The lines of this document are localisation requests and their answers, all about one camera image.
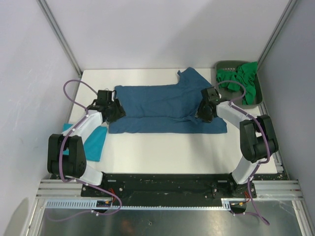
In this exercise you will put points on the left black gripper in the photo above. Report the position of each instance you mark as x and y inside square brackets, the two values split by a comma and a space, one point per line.
[120, 112]

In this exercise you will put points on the dark blue t shirt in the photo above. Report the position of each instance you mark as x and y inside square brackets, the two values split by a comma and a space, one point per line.
[165, 109]

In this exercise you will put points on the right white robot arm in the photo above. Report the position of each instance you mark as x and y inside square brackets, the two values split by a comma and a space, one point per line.
[257, 136]

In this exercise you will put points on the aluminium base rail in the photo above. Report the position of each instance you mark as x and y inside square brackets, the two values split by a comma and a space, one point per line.
[278, 186]

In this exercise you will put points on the aluminium frame post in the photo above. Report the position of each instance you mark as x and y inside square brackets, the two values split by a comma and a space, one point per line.
[291, 5]
[47, 12]

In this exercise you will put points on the left aluminium frame post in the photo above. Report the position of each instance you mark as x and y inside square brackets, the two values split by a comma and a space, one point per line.
[47, 12]

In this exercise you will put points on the grey plastic bin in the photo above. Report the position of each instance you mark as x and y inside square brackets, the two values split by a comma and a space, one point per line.
[237, 96]

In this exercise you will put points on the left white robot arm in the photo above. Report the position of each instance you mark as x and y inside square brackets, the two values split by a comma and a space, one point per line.
[63, 165]

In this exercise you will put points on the green crumpled t shirt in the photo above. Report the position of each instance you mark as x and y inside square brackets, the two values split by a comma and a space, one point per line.
[235, 76]

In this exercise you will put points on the teal folded t shirt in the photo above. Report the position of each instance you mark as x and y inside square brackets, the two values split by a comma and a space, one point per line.
[91, 147]

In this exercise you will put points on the right aluminium frame post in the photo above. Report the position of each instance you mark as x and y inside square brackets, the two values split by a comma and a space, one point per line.
[291, 5]

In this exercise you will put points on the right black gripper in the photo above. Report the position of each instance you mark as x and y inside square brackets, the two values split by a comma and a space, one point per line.
[199, 113]

